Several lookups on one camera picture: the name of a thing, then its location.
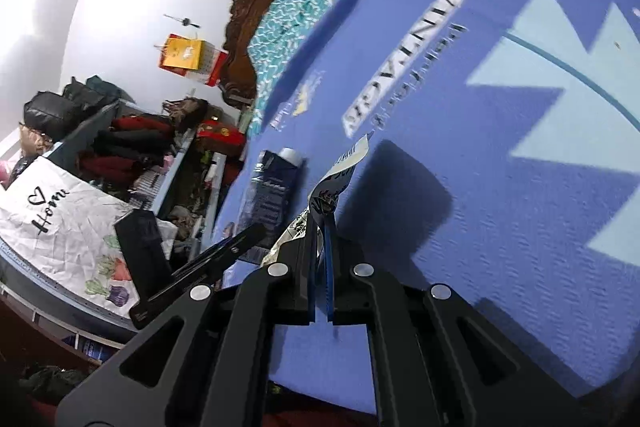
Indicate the teal patterned quilt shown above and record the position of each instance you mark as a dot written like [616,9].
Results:
[300,7]

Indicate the carved wooden headboard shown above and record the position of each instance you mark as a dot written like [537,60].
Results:
[245,37]

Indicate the blue printed blanket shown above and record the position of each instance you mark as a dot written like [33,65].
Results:
[450,207]

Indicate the black white carton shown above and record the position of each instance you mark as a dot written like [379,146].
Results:
[345,162]

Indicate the red yellow wall calendar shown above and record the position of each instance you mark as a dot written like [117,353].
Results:
[185,52]

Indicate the brown handbag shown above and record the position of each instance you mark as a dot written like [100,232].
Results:
[187,109]

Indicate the dark green bag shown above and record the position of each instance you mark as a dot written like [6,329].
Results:
[95,89]

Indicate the grey metal shelf rack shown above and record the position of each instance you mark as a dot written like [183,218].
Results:
[165,192]

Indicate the hanging wall ornament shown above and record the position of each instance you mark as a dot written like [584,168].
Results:
[187,22]

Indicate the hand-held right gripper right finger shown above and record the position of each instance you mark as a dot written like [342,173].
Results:
[329,277]

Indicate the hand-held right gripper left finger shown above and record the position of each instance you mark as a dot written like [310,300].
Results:
[312,277]

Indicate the dark red hanging clothes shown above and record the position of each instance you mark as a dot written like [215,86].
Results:
[130,127]

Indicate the dark blue packet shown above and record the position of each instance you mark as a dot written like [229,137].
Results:
[270,192]

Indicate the white cactus-print cloth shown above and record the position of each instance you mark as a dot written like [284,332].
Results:
[60,227]

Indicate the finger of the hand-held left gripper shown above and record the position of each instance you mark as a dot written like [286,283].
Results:
[225,252]
[142,252]

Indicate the black bag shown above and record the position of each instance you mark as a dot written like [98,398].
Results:
[50,112]

